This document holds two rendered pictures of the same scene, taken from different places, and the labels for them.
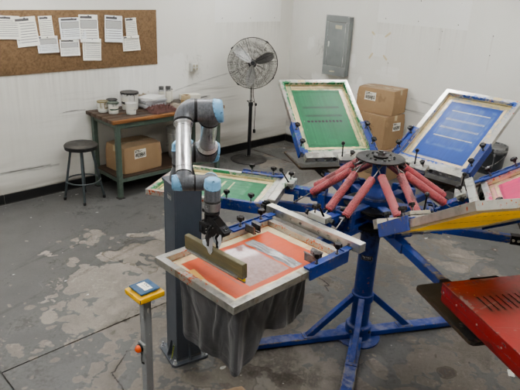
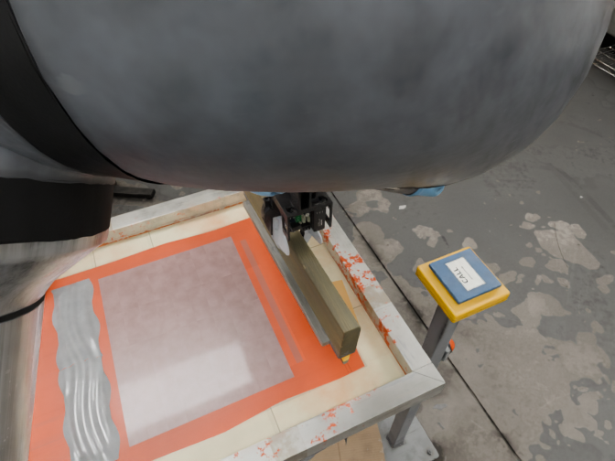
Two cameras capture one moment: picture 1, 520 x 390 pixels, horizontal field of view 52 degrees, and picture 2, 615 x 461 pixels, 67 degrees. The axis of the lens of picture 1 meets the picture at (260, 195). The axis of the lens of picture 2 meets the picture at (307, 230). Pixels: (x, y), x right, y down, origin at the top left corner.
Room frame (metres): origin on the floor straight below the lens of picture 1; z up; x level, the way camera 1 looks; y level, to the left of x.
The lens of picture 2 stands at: (2.71, 0.41, 1.70)
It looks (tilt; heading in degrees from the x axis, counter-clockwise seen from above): 48 degrees down; 201
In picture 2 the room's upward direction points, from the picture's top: straight up
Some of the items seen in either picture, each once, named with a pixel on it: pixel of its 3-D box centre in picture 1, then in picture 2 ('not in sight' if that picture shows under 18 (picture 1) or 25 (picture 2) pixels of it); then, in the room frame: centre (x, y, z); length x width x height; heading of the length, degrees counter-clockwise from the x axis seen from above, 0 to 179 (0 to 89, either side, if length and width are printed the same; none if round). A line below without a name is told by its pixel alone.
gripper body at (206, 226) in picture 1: (210, 221); (297, 189); (2.25, 0.22, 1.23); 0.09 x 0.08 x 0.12; 45
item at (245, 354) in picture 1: (272, 319); not in sight; (2.23, -0.09, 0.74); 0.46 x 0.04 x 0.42; 135
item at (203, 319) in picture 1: (207, 319); not in sight; (2.21, 0.22, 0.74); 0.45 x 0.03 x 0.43; 45
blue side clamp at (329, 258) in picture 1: (326, 263); not in sight; (2.39, -0.35, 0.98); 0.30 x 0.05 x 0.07; 135
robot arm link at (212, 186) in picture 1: (212, 189); not in sight; (2.25, 0.21, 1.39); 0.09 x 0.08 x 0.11; 9
